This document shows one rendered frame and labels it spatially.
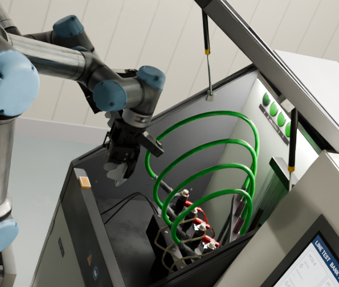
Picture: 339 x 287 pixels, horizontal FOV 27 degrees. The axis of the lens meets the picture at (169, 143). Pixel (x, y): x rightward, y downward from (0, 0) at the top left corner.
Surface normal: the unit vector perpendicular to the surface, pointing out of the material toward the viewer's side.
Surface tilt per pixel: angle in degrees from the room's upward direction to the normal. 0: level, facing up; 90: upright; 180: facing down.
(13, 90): 82
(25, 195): 0
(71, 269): 90
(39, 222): 0
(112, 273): 0
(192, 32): 90
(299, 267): 76
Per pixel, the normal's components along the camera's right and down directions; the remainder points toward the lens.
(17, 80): 0.69, 0.45
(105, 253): 0.33, -0.81
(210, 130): 0.30, 0.58
